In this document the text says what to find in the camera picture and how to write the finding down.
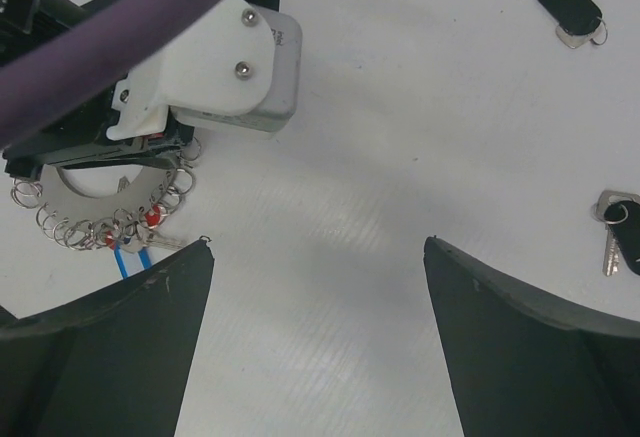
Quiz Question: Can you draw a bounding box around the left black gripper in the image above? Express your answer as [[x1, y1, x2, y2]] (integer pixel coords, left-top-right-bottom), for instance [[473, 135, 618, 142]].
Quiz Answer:
[[1, 0, 194, 180]]

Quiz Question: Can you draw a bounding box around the metal disc with keyrings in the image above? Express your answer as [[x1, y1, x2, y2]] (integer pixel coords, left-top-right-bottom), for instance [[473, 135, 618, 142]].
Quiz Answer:
[[10, 140, 202, 252]]

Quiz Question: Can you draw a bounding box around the blue key tag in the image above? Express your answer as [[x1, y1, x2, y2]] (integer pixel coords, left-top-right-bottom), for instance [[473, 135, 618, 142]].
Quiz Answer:
[[114, 246, 152, 279]]

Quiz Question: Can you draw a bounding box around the black key fob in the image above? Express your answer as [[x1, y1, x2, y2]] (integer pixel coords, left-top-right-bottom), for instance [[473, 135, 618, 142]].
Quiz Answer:
[[593, 189, 639, 277], [537, 0, 609, 49]]

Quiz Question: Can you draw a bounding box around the red key tag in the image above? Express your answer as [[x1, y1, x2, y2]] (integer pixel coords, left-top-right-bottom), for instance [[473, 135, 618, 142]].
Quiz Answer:
[[92, 204, 165, 252]]

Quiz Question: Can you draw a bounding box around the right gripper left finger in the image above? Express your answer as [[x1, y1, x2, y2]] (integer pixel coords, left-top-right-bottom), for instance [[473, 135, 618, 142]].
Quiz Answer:
[[1, 237, 214, 436]]

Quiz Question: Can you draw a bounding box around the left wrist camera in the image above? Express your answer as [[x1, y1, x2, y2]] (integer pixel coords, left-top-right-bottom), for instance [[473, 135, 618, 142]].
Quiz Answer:
[[106, 0, 303, 141]]

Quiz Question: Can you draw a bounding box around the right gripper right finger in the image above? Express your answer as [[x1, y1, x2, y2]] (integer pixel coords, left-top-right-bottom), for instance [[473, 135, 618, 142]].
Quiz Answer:
[[424, 237, 639, 436]]

